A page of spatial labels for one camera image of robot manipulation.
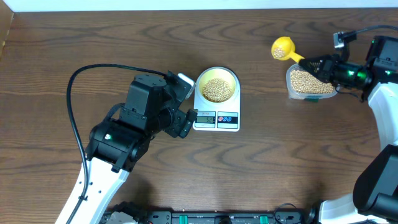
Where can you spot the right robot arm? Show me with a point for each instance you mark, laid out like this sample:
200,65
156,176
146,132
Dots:
374,198

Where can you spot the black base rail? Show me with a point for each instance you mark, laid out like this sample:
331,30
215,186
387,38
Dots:
127,212

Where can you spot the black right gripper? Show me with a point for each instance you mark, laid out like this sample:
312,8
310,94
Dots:
328,63

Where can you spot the clear plastic container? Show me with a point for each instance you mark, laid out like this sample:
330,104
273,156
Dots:
301,96

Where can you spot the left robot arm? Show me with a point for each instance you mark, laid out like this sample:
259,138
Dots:
123,137

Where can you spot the soybeans in yellow bowl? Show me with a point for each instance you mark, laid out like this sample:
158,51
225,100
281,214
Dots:
217,90

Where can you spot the green tape label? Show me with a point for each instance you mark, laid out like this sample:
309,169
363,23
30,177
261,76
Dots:
315,100

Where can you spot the white digital kitchen scale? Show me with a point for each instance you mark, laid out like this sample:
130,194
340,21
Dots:
218,116

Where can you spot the yellow measuring scoop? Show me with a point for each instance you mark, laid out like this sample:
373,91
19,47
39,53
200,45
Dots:
283,48

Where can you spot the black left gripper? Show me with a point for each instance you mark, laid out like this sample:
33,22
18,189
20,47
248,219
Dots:
181,122

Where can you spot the yellow plastic bowl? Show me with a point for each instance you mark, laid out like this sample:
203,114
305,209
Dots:
218,72

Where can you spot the soybeans pile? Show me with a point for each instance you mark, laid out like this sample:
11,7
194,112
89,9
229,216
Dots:
304,82

